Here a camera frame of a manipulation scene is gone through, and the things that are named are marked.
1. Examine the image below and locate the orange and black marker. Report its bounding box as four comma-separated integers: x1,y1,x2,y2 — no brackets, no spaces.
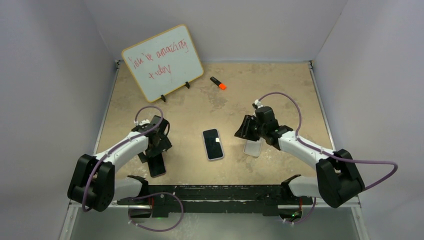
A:
209,76,227,90

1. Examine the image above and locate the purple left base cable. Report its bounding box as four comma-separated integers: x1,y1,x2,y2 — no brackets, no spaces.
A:
127,191,185,233

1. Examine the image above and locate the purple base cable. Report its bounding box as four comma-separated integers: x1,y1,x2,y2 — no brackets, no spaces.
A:
283,198,317,226
127,191,185,233

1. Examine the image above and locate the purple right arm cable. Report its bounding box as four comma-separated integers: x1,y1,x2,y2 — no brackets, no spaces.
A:
253,91,399,192

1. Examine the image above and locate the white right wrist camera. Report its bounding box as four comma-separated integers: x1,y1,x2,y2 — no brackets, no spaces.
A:
252,99,264,116

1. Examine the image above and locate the clear white phone case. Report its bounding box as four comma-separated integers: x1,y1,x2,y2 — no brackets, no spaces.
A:
243,138,264,158

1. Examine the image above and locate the lavender phone case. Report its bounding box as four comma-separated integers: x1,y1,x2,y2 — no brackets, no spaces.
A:
202,128,225,162

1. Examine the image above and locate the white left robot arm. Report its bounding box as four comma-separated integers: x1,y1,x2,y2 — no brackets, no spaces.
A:
67,115,172,212

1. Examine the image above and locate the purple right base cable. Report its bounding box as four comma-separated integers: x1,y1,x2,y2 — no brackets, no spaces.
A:
283,198,317,226

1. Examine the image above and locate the purple-edged black phone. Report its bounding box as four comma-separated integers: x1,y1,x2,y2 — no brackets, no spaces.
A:
147,154,166,178

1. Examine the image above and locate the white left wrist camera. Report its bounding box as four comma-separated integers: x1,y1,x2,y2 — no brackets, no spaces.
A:
136,119,150,126

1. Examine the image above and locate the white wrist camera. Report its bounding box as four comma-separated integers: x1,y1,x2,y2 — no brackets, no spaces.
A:
136,119,150,126
252,99,264,116

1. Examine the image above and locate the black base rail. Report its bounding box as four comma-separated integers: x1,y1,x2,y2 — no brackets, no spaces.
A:
117,184,313,218

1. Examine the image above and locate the whiteboard with red writing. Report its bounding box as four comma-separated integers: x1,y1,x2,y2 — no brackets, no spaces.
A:
121,24,204,103

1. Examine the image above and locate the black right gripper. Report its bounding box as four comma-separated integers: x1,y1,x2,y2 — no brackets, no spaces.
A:
235,115,267,142

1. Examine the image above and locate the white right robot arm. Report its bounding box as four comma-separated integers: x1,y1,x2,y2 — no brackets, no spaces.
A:
234,106,365,208

